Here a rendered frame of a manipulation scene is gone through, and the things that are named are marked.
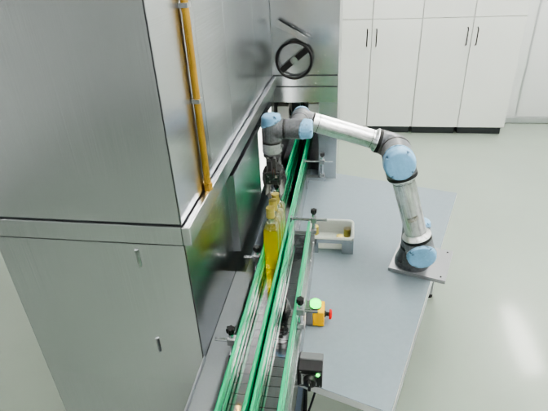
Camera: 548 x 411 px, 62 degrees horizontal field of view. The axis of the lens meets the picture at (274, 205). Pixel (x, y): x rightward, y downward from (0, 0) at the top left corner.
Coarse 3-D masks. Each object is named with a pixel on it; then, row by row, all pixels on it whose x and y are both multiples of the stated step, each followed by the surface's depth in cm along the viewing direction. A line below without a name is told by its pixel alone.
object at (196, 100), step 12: (180, 0) 117; (192, 48) 123; (192, 60) 124; (192, 72) 125; (192, 84) 127; (192, 96) 129; (204, 132) 135; (204, 144) 136; (204, 156) 138; (204, 168) 140; (204, 180) 142
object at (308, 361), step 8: (304, 352) 158; (312, 352) 157; (304, 360) 154; (312, 360) 154; (320, 360) 154; (304, 368) 152; (312, 368) 152; (320, 368) 152; (320, 376) 151; (320, 384) 153
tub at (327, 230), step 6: (318, 222) 232; (324, 222) 232; (330, 222) 231; (336, 222) 231; (342, 222) 230; (348, 222) 230; (324, 228) 233; (330, 228) 233; (336, 228) 232; (342, 228) 232; (318, 234) 232; (324, 234) 232; (330, 234) 232; (336, 234) 232; (342, 234) 231; (348, 240) 216
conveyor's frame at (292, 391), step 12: (312, 144) 309; (312, 156) 312; (300, 192) 249; (300, 204) 239; (300, 216) 241; (312, 240) 209; (312, 252) 204; (312, 264) 207; (300, 336) 159; (300, 348) 159; (288, 396) 137; (288, 408) 134
